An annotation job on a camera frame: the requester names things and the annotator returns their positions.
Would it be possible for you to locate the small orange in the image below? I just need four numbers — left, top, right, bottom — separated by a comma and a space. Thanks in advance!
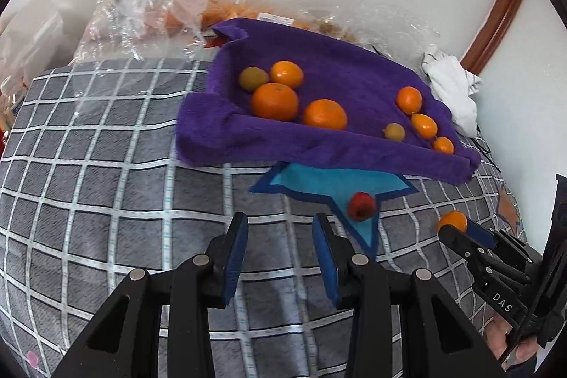
432, 137, 455, 154

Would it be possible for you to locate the oval orange kumquat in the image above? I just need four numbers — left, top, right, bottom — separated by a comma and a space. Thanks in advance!
410, 113, 438, 140

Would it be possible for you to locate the small green fruit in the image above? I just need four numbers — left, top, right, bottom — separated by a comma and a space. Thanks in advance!
382, 123, 405, 142

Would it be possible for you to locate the small orange mandarin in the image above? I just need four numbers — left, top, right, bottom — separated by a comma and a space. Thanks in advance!
396, 86, 423, 116
269, 61, 305, 89

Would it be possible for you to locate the large orange mandarin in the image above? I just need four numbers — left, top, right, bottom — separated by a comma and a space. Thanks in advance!
303, 99, 348, 130
250, 83, 299, 122

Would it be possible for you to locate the green yellow fruit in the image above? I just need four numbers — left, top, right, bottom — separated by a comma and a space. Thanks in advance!
238, 66, 270, 93

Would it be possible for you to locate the person's right hand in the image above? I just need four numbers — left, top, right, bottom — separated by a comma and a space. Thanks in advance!
482, 312, 539, 369

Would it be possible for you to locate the small red apple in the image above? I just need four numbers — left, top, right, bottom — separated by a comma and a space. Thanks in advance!
347, 192, 377, 222

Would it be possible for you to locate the grey checkered tablecloth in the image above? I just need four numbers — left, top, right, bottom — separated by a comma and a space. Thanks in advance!
1, 60, 521, 377

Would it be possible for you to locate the white crumpled cloth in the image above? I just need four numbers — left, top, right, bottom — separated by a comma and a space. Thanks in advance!
422, 45, 482, 138

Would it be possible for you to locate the purple towel tray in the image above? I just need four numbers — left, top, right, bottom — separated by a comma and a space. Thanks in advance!
176, 18, 481, 184

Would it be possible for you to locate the small clear plastic bag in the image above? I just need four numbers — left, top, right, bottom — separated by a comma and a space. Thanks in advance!
73, 0, 208, 64

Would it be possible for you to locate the white plastic bag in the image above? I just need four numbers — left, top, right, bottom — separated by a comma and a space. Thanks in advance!
1, 0, 76, 107

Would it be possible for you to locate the clear plastic bag of oranges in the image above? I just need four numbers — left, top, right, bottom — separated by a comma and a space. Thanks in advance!
201, 0, 439, 68

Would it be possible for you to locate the brown wooden door frame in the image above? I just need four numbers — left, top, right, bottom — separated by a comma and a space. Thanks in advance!
460, 0, 523, 76

